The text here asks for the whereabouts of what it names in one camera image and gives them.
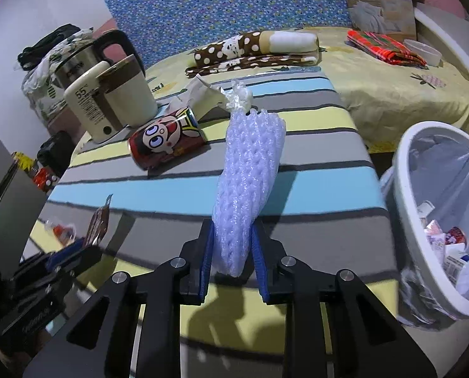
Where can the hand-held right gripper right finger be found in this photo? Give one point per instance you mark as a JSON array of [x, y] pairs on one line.
[[258, 260]]

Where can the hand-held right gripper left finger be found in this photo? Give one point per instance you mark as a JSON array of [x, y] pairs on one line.
[[206, 256]]

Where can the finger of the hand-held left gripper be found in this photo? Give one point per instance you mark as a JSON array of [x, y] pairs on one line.
[[88, 258], [67, 252]]

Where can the clear jelly cup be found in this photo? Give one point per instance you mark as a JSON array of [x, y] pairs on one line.
[[61, 228]]

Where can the brown snack wrapper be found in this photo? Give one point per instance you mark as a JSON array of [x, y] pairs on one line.
[[98, 220]]

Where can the white foam fruit net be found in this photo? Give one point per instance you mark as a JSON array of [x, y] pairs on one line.
[[246, 173]]

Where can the red cartoon drink can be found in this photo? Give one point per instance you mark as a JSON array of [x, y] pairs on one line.
[[167, 138]]

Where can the beige paper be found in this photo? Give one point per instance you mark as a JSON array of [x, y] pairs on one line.
[[203, 94]]

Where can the white tissue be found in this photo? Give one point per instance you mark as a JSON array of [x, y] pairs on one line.
[[240, 96]]

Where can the torn white printed carton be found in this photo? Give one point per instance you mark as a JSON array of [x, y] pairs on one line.
[[426, 208]]

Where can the pink drink carton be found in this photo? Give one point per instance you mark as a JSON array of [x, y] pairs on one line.
[[434, 238]]

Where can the white trash bin with liner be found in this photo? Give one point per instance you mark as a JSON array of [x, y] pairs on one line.
[[415, 153]]

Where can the blue and white drink carton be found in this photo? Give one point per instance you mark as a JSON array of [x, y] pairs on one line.
[[460, 273]]

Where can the grey board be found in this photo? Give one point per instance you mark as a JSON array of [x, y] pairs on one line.
[[17, 208]]

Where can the striped tablecloth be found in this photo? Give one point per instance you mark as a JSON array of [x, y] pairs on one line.
[[321, 189]]

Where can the black backpack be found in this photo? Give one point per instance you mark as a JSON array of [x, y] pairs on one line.
[[55, 151]]

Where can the pink storage box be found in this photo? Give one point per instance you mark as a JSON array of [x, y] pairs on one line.
[[63, 122]]

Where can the pineapple print bag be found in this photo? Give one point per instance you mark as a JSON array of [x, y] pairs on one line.
[[41, 90]]

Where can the cream jug with brown lid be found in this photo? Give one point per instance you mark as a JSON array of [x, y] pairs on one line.
[[132, 94]]

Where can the stainless steel electric kettle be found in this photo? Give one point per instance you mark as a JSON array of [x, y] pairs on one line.
[[80, 59]]

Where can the brown polka dot blanket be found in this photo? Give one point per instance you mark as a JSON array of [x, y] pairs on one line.
[[238, 51]]

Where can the black bag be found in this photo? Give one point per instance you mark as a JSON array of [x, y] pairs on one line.
[[41, 45]]

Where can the yellow pineapple print bed sheet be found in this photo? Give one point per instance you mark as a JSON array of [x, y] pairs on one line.
[[395, 94]]

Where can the red plaid cloth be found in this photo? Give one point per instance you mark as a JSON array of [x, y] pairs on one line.
[[384, 49]]

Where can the blue floral headboard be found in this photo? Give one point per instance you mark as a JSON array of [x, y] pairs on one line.
[[226, 8]]

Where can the white plastic bowl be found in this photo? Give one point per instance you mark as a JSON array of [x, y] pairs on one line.
[[423, 53]]

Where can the quilt packaging box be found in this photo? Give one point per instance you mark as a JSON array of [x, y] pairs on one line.
[[380, 4]]

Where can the white padded bed rail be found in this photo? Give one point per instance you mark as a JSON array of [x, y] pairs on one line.
[[451, 39]]

